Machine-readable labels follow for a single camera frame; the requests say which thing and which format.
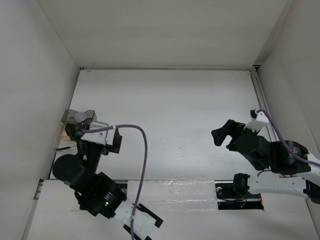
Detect clear paper clip jar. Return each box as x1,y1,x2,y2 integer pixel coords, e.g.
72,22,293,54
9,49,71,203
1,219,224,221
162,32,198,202
74,112,87,123

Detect black handled scissors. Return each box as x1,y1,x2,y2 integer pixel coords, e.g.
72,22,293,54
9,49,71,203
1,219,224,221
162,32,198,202
56,145,76,152

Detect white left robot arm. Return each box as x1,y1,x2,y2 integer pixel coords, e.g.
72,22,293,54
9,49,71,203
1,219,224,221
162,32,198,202
52,121,163,240

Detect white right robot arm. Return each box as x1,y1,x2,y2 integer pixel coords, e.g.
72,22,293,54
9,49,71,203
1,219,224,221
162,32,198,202
211,119,320,204

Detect clear smoky organizer tray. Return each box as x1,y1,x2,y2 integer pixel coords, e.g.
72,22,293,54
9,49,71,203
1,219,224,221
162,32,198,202
53,109,97,151

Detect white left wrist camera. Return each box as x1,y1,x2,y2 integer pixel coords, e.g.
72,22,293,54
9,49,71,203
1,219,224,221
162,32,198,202
80,121,116,146

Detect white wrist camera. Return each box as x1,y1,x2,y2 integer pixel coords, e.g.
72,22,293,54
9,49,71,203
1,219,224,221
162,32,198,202
244,108,269,133
80,121,116,146

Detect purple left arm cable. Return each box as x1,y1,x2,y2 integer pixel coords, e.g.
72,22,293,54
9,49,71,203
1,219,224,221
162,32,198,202
82,124,149,240

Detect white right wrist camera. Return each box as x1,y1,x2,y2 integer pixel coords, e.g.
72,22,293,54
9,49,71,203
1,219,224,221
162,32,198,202
244,108,269,133

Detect aluminium rail right side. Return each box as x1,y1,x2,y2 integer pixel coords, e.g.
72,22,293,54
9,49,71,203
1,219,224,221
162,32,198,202
248,65,278,142

